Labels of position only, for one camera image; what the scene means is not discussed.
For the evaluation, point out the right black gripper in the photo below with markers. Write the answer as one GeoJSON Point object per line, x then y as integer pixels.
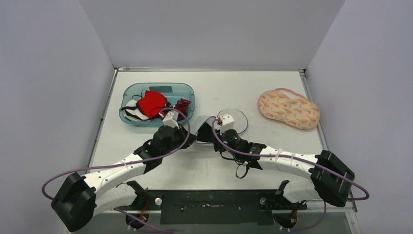
{"type": "Point", "coordinates": [211, 134]}

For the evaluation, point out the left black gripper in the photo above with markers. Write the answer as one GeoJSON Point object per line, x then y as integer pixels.
{"type": "Point", "coordinates": [190, 140]}

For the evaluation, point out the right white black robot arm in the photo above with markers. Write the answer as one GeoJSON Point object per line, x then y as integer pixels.
{"type": "Point", "coordinates": [326, 177]}

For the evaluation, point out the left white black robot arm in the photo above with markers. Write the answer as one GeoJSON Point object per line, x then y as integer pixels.
{"type": "Point", "coordinates": [81, 197]}

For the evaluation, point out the dark red lace bra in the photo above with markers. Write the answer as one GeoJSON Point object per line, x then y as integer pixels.
{"type": "Point", "coordinates": [181, 105]}

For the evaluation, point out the peach floral padded bra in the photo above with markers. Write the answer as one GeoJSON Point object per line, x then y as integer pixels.
{"type": "Point", "coordinates": [290, 108]}

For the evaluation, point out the white black bra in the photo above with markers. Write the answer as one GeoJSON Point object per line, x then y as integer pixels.
{"type": "Point", "coordinates": [133, 113]}

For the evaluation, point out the teal plastic bin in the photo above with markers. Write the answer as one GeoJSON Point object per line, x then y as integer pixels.
{"type": "Point", "coordinates": [172, 91]}

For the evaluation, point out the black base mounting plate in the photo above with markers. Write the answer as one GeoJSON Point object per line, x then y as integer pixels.
{"type": "Point", "coordinates": [213, 206]}

